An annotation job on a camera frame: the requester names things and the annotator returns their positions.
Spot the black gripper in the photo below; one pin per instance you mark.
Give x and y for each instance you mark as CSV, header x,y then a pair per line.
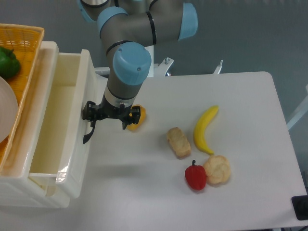
x,y
92,112

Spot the black top drawer handle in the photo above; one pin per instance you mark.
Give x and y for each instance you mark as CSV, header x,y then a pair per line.
x,y
88,136

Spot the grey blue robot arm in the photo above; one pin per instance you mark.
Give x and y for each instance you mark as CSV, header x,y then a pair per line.
x,y
126,28

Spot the white plastic drawer cabinet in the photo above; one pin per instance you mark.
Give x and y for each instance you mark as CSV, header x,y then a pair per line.
x,y
16,189

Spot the yellow bell pepper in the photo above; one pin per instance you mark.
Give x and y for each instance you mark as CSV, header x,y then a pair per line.
x,y
134,127

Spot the oblong bread roll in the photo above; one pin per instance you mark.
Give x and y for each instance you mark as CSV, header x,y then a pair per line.
x,y
179,142

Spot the yellow banana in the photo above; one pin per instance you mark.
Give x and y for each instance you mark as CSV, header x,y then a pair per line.
x,y
200,128

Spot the red bell pepper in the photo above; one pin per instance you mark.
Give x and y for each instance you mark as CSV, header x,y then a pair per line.
x,y
195,176

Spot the white round plate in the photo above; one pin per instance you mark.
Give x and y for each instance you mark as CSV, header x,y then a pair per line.
x,y
8,109

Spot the green bell pepper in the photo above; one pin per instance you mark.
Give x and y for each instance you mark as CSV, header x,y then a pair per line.
x,y
9,64

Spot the orange woven basket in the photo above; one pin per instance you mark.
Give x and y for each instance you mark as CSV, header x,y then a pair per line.
x,y
26,42

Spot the round knotted bread bun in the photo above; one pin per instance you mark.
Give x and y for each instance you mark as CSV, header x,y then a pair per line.
x,y
217,169

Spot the black device at table edge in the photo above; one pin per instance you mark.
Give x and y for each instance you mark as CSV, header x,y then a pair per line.
x,y
300,205

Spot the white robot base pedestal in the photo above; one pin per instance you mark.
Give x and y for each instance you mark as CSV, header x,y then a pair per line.
x,y
158,66

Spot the white frame leg right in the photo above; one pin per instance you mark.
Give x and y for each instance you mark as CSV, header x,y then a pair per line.
x,y
297,114

